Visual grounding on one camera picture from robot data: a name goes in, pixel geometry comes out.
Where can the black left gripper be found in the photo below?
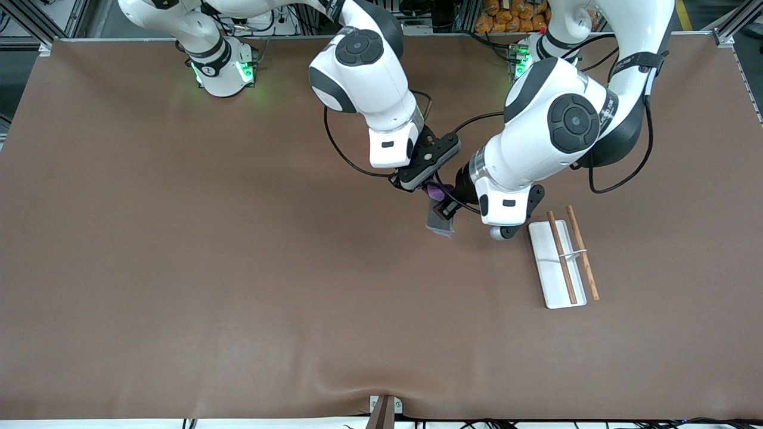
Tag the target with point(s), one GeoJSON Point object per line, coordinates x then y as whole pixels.
{"type": "Point", "coordinates": [464, 186]}

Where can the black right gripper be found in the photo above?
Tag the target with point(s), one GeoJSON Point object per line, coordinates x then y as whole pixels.
{"type": "Point", "coordinates": [424, 187]}

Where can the grey and purple towel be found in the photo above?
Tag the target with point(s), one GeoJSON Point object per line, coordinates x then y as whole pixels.
{"type": "Point", "coordinates": [438, 225]}

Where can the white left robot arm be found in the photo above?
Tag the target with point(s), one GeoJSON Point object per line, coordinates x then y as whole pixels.
{"type": "Point", "coordinates": [536, 149]}

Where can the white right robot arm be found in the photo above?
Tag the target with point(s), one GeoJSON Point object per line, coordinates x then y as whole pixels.
{"type": "Point", "coordinates": [363, 83]}

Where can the white rack with wooden rods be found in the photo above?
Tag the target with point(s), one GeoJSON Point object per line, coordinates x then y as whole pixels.
{"type": "Point", "coordinates": [551, 268]}

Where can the brown table cover mat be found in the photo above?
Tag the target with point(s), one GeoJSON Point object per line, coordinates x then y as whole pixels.
{"type": "Point", "coordinates": [381, 298]}

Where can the orange packets pile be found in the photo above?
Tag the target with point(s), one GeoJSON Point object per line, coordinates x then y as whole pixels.
{"type": "Point", "coordinates": [495, 18]}

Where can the white power strip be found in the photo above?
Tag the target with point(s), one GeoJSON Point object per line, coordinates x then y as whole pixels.
{"type": "Point", "coordinates": [265, 27]}

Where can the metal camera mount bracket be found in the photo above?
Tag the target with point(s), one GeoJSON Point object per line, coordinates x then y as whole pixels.
{"type": "Point", "coordinates": [384, 414]}

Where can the aluminium frame post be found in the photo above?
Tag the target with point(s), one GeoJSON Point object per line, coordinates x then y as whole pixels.
{"type": "Point", "coordinates": [74, 18]}
{"type": "Point", "coordinates": [724, 39]}

